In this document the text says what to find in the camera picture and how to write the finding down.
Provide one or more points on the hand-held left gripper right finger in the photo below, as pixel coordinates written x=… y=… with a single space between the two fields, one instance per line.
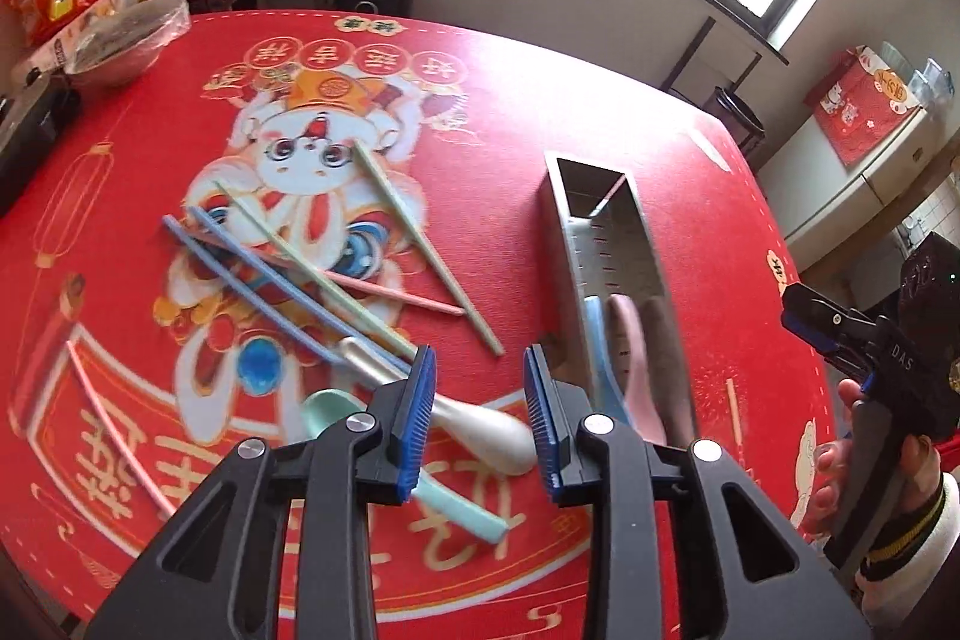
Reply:
x=541 y=430

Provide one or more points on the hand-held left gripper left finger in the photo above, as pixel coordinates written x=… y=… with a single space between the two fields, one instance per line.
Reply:
x=416 y=430

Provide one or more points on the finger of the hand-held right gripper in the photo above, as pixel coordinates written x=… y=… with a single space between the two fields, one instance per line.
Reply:
x=814 y=310
x=855 y=362

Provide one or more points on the white spoon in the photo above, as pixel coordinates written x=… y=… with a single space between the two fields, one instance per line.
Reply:
x=487 y=437

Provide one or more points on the green spoon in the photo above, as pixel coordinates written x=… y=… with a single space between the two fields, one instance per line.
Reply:
x=330 y=411

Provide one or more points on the blue spoon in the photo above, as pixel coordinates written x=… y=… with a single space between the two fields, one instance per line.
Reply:
x=604 y=355

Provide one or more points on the pink spoon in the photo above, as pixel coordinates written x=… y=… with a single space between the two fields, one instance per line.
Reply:
x=636 y=355

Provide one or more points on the pink chopstick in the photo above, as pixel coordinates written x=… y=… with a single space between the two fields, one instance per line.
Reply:
x=397 y=293
x=600 y=197
x=112 y=422

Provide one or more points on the metal utensil box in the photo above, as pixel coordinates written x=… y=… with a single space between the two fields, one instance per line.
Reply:
x=600 y=250

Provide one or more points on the green chopstick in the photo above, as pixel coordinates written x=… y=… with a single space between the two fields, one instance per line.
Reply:
x=420 y=239
x=300 y=261

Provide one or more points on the blue chopstick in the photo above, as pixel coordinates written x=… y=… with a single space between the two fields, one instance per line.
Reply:
x=240 y=286
x=285 y=284

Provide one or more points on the person's right forearm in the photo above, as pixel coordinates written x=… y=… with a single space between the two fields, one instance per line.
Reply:
x=915 y=535

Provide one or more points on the person's right hand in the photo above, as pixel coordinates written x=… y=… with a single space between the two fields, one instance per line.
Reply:
x=825 y=475

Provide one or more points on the cream refrigerator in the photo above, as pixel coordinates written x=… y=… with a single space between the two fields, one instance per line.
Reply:
x=825 y=190

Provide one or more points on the silver rice cooker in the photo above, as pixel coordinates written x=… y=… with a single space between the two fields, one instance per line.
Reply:
x=739 y=119

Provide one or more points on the tall clear plastic container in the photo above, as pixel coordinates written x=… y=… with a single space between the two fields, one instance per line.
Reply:
x=934 y=81

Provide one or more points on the dark wooden chair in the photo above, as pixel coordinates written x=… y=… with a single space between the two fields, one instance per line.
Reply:
x=697 y=55

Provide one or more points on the red printed table mat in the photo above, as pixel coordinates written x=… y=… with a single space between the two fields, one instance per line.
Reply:
x=510 y=115

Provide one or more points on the black appliance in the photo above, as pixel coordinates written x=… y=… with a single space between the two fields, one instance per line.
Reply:
x=30 y=138

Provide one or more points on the bowl covered with plastic wrap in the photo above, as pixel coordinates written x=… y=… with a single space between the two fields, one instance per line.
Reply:
x=127 y=40

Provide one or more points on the white yellow carton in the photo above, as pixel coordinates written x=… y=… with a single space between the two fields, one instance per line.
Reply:
x=52 y=51

